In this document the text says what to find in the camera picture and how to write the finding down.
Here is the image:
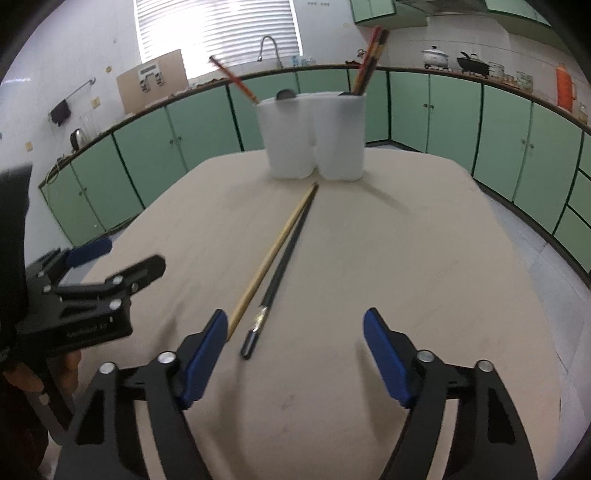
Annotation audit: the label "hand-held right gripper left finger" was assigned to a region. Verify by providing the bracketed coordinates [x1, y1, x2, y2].
[53, 309, 229, 480]

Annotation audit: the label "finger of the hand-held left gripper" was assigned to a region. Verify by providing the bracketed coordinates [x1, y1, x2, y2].
[25, 237, 113, 289]
[46, 254, 167, 309]

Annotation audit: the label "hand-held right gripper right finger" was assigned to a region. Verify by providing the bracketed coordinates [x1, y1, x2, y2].
[362, 308, 541, 480]

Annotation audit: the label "plain wooden chopstick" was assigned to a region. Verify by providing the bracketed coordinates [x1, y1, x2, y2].
[226, 182, 319, 341]

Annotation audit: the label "white plastic utensil holder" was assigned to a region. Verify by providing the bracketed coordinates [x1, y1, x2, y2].
[309, 91, 368, 182]
[255, 92, 319, 180]

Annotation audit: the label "red-handled wooden chopstick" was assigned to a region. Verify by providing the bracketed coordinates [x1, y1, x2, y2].
[352, 26, 383, 95]
[356, 27, 387, 95]
[209, 55, 259, 105]

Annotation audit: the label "person's left hand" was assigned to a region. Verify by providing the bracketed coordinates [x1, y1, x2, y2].
[0, 348, 82, 394]

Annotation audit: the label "black hanging cloth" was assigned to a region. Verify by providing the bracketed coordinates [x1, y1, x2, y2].
[50, 100, 73, 127]

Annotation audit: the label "brown cardboard box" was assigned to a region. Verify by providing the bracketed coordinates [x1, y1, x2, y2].
[115, 49, 190, 114]

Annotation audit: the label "white window blinds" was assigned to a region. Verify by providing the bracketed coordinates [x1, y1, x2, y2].
[134, 0, 301, 79]

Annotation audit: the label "green kitchen base cabinets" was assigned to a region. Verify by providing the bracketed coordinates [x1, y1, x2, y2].
[39, 65, 591, 278]

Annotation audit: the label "metal sink faucet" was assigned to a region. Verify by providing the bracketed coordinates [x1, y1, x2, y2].
[257, 36, 283, 70]

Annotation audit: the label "black wok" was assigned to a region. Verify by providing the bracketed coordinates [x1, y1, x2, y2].
[456, 52, 490, 75]

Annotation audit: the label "white lidded pot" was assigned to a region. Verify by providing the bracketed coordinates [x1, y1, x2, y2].
[422, 45, 450, 69]

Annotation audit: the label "orange thermos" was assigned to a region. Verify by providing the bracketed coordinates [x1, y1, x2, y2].
[555, 64, 578, 110]

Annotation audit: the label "metal towel rail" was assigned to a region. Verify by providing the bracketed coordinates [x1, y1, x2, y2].
[60, 78, 97, 110]

